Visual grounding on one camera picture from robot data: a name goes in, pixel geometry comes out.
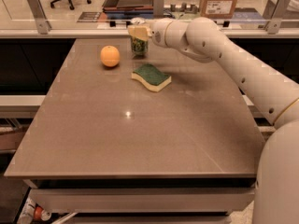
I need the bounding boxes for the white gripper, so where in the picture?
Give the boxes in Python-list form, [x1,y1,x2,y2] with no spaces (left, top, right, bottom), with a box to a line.
[128,18,173,48]

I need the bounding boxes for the green soda can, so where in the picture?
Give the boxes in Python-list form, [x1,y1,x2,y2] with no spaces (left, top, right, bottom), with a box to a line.
[130,17,150,57]

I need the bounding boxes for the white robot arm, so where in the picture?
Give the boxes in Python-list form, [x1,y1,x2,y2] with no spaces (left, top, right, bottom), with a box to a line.
[128,17,299,224]

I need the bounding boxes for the orange fruit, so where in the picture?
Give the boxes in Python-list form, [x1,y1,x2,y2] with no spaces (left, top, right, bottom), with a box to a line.
[100,46,120,67]

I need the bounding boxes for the green yellow sponge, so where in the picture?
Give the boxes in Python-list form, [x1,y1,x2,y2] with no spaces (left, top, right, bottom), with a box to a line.
[131,63,172,92]

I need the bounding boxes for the cardboard box with label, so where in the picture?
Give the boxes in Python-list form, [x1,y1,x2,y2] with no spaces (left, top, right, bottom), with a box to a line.
[200,0,237,19]

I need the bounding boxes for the grey table drawer base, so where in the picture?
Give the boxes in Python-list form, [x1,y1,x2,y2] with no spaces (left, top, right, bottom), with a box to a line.
[29,187,254,217]

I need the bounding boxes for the white bottles under table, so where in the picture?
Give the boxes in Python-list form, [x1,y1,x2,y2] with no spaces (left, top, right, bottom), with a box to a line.
[17,197,51,224]

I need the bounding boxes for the middle metal glass bracket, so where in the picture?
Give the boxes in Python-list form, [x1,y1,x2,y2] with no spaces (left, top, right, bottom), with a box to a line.
[153,0,164,19]

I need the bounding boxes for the metal glass bracket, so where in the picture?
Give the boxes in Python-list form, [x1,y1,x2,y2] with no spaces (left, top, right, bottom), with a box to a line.
[263,0,291,35]
[27,0,51,35]
[153,0,164,19]

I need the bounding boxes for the left metal glass bracket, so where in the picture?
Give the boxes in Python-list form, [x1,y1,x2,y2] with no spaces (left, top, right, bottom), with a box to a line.
[27,0,51,35]

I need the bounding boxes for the right metal glass bracket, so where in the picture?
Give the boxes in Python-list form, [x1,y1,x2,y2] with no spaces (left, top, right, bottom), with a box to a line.
[263,0,291,35]

